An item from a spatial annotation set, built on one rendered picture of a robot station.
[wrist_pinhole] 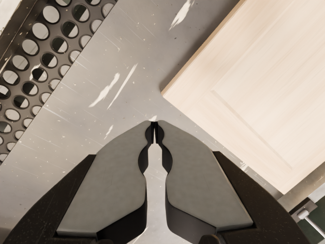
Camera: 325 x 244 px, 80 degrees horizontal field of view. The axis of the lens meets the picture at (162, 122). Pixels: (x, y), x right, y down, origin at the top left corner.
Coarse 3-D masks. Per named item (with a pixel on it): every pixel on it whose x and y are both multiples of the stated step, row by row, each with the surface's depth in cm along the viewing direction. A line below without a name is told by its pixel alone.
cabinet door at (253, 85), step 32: (256, 0) 28; (288, 0) 29; (320, 0) 30; (224, 32) 29; (256, 32) 30; (288, 32) 31; (320, 32) 33; (192, 64) 30; (224, 64) 31; (256, 64) 33; (288, 64) 34; (320, 64) 35; (192, 96) 32; (224, 96) 34; (256, 96) 36; (288, 96) 37; (320, 96) 39; (224, 128) 37; (256, 128) 39; (288, 128) 41; (320, 128) 43; (256, 160) 43; (288, 160) 45; (320, 160) 48
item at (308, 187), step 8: (320, 168) 51; (312, 176) 51; (320, 176) 50; (296, 184) 53; (304, 184) 52; (312, 184) 50; (320, 184) 49; (288, 192) 53; (296, 192) 52; (304, 192) 51; (312, 192) 49; (320, 192) 50; (280, 200) 54; (288, 200) 52; (296, 200) 51; (312, 200) 51; (288, 208) 51
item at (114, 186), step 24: (120, 144) 10; (144, 144) 10; (96, 168) 8; (120, 168) 8; (144, 168) 10; (96, 192) 7; (120, 192) 7; (144, 192) 7; (72, 216) 6; (96, 216) 6; (120, 216) 6; (144, 216) 7; (120, 240) 7
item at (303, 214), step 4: (300, 212) 50; (304, 212) 50; (308, 212) 50; (300, 216) 50; (304, 216) 50; (308, 216) 50; (308, 220) 49; (312, 220) 49; (312, 224) 49; (316, 224) 49; (316, 228) 48; (320, 228) 48; (320, 232) 48; (324, 232) 47; (324, 236) 47
